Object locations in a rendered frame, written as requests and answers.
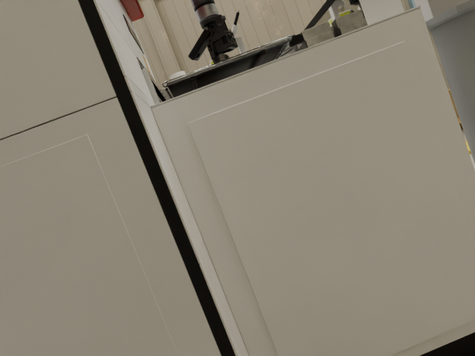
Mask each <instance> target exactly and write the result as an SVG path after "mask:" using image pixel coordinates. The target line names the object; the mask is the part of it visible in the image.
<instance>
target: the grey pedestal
mask: <svg viewBox="0 0 475 356"><path fill-rule="evenodd" d="M426 26H427V29H428V32H429V35H430V34H431V35H432V37H433V41H434V43H435V47H436V49H437V52H438V56H439V58H440V62H441V64H442V68H443V71H444V73H445V77H446V79H447V83H448V85H449V88H450V92H451V94H452V98H453V100H454V103H455V107H456V109H457V113H458V115H459V119H460V121H461V124H462V128H463V130H464V134H465V136H466V139H467V143H468V145H469V149H470V151H471V155H472V157H473V160H474V164H475V0H470V1H467V2H464V3H463V4H460V5H458V6H455V7H454V8H451V9H450V10H448V11H446V12H444V13H441V14H440V15H438V16H436V17H434V18H431V19H430V20H428V21H426Z"/></svg>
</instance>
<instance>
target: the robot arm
mask: <svg viewBox="0 0 475 356"><path fill-rule="evenodd" d="M191 3H192V5H193V8H194V11H195V14H196V15H197V19H198V21H199V24H201V28H202V29H204V31H203V33H202V34H201V36H200V37H199V39H198V40H197V42H196V44H195V45H194V47H193V49H192V50H191V52H190V53H189V55H188V57H189V58H190V59H191V60H195V61H198V60H199V58H200V57H201V55H202V54H203V52H204V50H205V49H206V47H207V48H208V51H209V54H210V56H211V59H212V61H213V63H217V62H220V61H223V60H225V59H228V58H229V56H228V55H227V54H225V53H226V52H231V51H233V50H234V49H235V48H237V47H238V44H237V42H236V40H235V37H234V34H233V32H232V31H231V30H230V31H229V29H228V27H227V25H226V23H225V20H226V18H225V16H222V15H221V14H220V15H219V13H218V10H217V8H216V4H215V2H214V0H191ZM207 29H208V30H207ZM229 33H230V34H229Z"/></svg>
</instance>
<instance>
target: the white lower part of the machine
mask: <svg viewBox="0 0 475 356"><path fill-rule="evenodd" d="M0 356H249V355H248V352H247V349H246V347H245V344H244V342H243V339H242V336H241V335H240V332H239V329H238V326H237V324H236V322H235V319H234V317H233V314H232V312H231V310H230V307H229V304H228V301H227V299H226V297H225V294H224V291H223V288H222V287H221V284H220V281H219V279H218V276H217V274H216V271H215V269H214V267H213V264H212V262H211V259H210V256H209V253H208V252H207V249H206V246H205V244H204V241H203V239H202V236H201V233H200V231H199V228H198V226H197V223H196V221H195V219H194V216H193V214H192V211H191V208H190V207H189V204H188V201H187V198H186V196H185V194H184V191H183V188H182V185H181V184H180V181H179V178H178V176H177V173H176V171H175V168H174V166H173V163H172V160H171V159H170V156H169V153H168V150H167V148H166V146H165V143H164V140H163V137H162V136H161V133H160V130H159V128H158V125H157V123H156V120H155V118H154V116H153V113H152V111H151V108H150V107H149V106H148V105H147V104H146V103H145V102H144V101H143V100H142V99H141V98H140V97H138V96H137V95H136V94H135V93H133V92H132V91H131V92H127V93H124V94H121V95H118V96H117V97H116V98H113V99H111V100H108V101H105V102H102V103H100V104H98V105H94V106H92V107H89V108H86V109H83V110H81V111H79V112H75V113H73V114H70V115H67V116H65V117H62V118H60V119H56V120H54V121H51V122H48V123H46V124H43V125H41V126H37V127H35V128H33V129H29V130H27V131H24V132H22V133H18V134H16V135H14V136H10V137H8V138H5V139H3V140H0Z"/></svg>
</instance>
